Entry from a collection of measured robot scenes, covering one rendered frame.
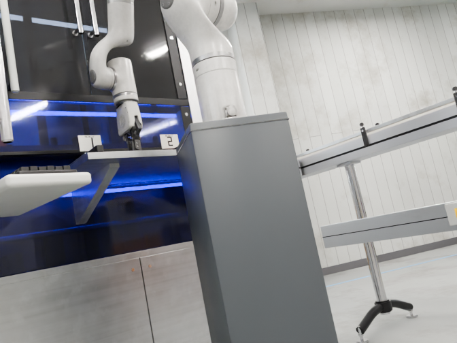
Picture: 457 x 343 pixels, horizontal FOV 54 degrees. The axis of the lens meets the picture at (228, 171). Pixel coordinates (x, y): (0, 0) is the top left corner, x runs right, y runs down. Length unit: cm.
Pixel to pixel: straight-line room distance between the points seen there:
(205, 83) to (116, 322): 90
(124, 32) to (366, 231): 146
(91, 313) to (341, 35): 488
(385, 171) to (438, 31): 213
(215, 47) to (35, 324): 100
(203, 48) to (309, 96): 419
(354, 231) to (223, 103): 138
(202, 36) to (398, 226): 139
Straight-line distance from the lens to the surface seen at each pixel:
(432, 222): 215
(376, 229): 230
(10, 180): 105
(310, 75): 546
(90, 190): 149
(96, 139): 173
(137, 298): 170
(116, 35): 161
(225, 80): 118
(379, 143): 222
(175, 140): 188
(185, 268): 180
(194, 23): 122
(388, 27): 629
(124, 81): 159
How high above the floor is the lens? 58
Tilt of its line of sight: 8 degrees up
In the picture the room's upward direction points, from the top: 11 degrees counter-clockwise
